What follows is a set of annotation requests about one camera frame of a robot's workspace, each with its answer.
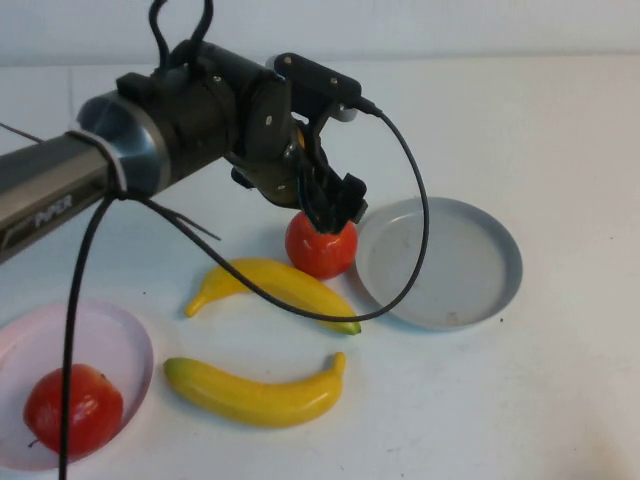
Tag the red apple with sideways stem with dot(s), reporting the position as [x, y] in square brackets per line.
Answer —
[85, 410]

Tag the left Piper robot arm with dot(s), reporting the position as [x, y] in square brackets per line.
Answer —
[190, 130]

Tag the white zip tie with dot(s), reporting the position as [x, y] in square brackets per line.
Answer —
[119, 172]

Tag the thick yellow banana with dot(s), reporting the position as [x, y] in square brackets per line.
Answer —
[260, 397]

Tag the pink round plate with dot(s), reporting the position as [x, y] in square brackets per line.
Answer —
[110, 335]

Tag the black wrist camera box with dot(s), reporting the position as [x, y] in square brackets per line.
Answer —
[320, 82]

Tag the slim yellow banana green tip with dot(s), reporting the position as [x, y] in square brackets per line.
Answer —
[300, 290]

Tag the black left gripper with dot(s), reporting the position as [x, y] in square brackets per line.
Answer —
[275, 170]

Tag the grey round plate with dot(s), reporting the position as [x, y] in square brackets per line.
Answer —
[450, 260]

